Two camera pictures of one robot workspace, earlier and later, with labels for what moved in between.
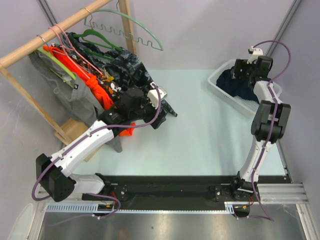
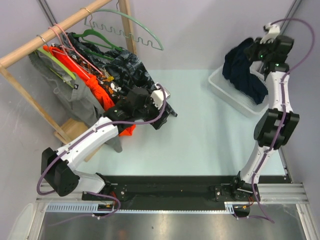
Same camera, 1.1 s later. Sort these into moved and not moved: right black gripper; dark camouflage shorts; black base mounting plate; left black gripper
Moved: right black gripper
Not moved: black base mounting plate; left black gripper; dark camouflage shorts
